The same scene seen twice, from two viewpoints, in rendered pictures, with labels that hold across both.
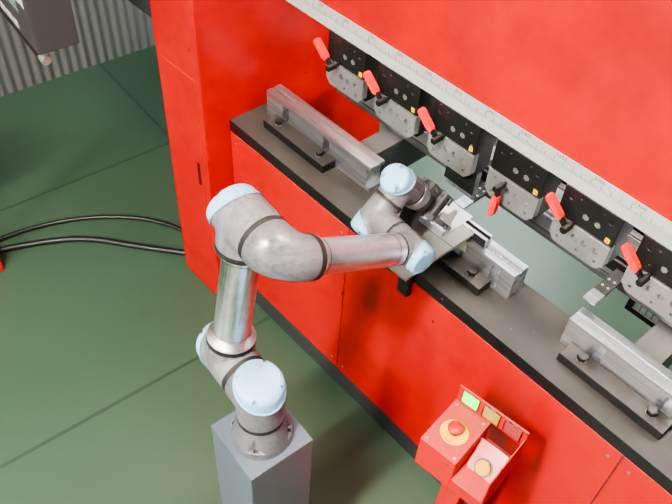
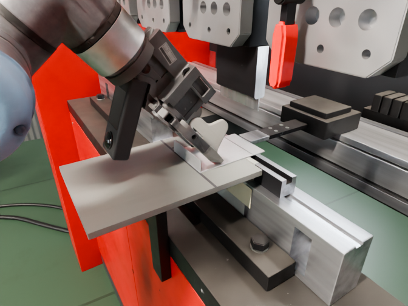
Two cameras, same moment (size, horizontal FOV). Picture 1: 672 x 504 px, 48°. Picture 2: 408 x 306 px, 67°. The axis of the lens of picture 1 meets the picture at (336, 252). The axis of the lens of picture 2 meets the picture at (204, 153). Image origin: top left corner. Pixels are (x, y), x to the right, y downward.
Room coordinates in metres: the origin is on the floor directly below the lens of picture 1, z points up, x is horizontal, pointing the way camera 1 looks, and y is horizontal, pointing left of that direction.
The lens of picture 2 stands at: (1.03, -0.37, 1.24)
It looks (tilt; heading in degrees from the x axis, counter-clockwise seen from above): 28 degrees down; 13
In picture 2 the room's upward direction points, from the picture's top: straight up
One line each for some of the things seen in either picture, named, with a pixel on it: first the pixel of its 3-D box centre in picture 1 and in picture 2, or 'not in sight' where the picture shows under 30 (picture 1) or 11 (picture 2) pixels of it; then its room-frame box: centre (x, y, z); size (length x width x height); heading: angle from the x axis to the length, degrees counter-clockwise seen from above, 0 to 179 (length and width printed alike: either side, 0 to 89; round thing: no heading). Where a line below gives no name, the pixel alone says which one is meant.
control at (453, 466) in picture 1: (469, 447); not in sight; (0.94, -0.37, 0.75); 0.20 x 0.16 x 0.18; 52
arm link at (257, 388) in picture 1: (258, 393); not in sight; (0.93, 0.15, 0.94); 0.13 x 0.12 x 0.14; 40
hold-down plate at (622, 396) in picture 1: (613, 389); not in sight; (1.05, -0.70, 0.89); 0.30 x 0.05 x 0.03; 45
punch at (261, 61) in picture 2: (461, 177); (239, 73); (1.52, -0.32, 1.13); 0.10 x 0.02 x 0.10; 45
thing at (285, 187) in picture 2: (460, 221); (245, 159); (1.50, -0.34, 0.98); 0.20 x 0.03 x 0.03; 45
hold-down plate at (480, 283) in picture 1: (444, 256); (220, 217); (1.45, -0.30, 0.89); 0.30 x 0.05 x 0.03; 45
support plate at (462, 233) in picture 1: (416, 237); (159, 170); (1.41, -0.21, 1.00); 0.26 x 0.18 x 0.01; 135
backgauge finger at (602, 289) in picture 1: (619, 274); not in sight; (1.32, -0.73, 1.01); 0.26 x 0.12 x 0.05; 135
